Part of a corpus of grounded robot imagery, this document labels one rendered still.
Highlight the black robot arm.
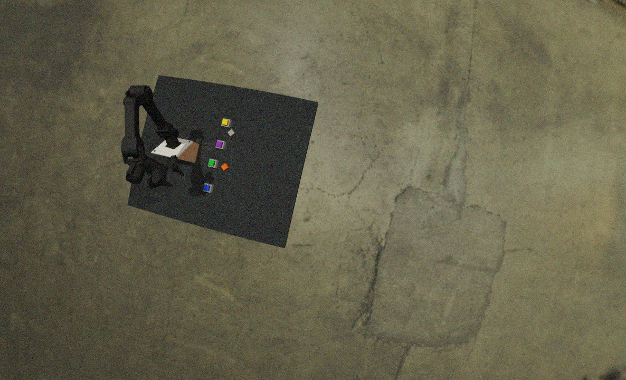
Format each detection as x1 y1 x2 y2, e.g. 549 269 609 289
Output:
121 85 181 185

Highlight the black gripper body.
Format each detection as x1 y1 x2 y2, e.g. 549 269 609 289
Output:
145 156 178 189

